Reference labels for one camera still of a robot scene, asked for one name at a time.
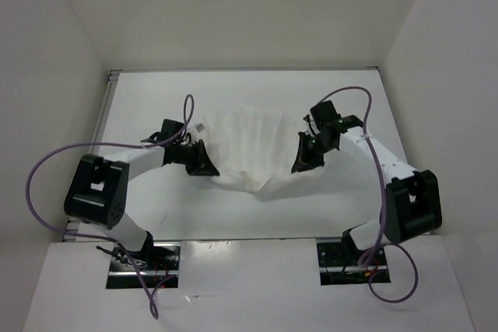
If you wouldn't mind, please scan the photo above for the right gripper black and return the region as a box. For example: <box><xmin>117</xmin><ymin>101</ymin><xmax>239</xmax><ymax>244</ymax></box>
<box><xmin>292</xmin><ymin>131</ymin><xmax>335</xmax><ymax>173</ymax></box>

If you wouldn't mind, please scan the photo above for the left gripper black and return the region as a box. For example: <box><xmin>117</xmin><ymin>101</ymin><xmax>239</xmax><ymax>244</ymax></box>
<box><xmin>172</xmin><ymin>138</ymin><xmax>219</xmax><ymax>175</ymax></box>

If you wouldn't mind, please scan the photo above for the white pleated skirt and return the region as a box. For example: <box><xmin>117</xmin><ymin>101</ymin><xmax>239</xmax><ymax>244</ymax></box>
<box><xmin>189</xmin><ymin>107</ymin><xmax>322</xmax><ymax>196</ymax></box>

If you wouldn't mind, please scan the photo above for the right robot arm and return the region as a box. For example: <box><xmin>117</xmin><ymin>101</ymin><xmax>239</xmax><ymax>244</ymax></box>
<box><xmin>291</xmin><ymin>127</ymin><xmax>442</xmax><ymax>264</ymax></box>

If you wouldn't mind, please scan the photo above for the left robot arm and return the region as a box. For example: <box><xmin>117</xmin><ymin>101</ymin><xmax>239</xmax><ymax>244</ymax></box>
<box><xmin>64</xmin><ymin>141</ymin><xmax>219</xmax><ymax>270</ymax></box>

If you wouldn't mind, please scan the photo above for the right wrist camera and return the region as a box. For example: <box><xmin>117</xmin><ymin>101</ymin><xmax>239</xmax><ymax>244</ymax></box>
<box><xmin>303</xmin><ymin>100</ymin><xmax>363</xmax><ymax>134</ymax></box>

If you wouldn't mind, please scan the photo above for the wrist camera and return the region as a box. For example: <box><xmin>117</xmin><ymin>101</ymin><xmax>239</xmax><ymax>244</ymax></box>
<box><xmin>141</xmin><ymin>119</ymin><xmax>194</xmax><ymax>145</ymax></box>
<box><xmin>303</xmin><ymin>100</ymin><xmax>363</xmax><ymax>134</ymax></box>

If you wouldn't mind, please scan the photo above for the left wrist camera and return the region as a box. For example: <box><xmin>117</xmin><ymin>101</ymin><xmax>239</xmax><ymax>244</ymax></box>
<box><xmin>141</xmin><ymin>119</ymin><xmax>194</xmax><ymax>145</ymax></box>

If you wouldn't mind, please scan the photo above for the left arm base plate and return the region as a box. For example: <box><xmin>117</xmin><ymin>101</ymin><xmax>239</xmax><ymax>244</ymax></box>
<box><xmin>103</xmin><ymin>242</ymin><xmax>181</xmax><ymax>289</ymax></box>

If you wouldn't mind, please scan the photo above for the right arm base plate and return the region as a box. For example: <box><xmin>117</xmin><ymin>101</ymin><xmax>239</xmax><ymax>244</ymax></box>
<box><xmin>316</xmin><ymin>240</ymin><xmax>391</xmax><ymax>286</ymax></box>

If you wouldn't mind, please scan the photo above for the aluminium table frame rail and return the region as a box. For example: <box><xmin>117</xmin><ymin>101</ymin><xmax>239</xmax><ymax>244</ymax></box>
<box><xmin>64</xmin><ymin>70</ymin><xmax>128</xmax><ymax>229</ymax></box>

